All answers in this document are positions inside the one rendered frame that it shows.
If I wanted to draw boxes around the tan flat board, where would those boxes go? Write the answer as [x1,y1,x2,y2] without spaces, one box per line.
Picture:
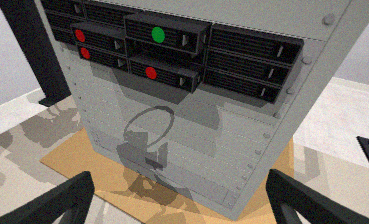
[39,127,294,224]

